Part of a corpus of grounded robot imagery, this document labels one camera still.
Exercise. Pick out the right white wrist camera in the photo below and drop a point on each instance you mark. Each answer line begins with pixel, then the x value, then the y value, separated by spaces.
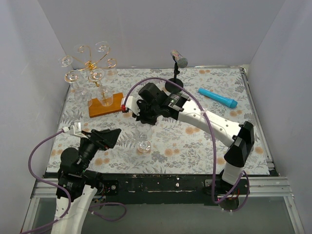
pixel 130 104

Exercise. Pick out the floral tablecloth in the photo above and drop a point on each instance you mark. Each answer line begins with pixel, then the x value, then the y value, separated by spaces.
pixel 176 147

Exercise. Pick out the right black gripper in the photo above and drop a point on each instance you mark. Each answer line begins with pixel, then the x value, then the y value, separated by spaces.
pixel 142 107

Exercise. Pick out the glitter microphone on stand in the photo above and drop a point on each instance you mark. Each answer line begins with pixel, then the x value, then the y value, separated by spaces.
pixel 181 61

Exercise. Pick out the blue cylinder toy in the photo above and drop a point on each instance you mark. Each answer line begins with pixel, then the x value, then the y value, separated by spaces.
pixel 231 103

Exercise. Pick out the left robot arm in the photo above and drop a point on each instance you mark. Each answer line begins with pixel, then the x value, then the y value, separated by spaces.
pixel 78 185

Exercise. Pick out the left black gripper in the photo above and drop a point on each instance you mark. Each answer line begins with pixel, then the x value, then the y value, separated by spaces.
pixel 98 141

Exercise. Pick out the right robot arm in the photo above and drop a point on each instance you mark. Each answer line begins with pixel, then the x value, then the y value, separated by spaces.
pixel 238 138

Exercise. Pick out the gold wire wine glass rack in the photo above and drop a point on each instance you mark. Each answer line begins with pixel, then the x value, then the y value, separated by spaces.
pixel 96 109

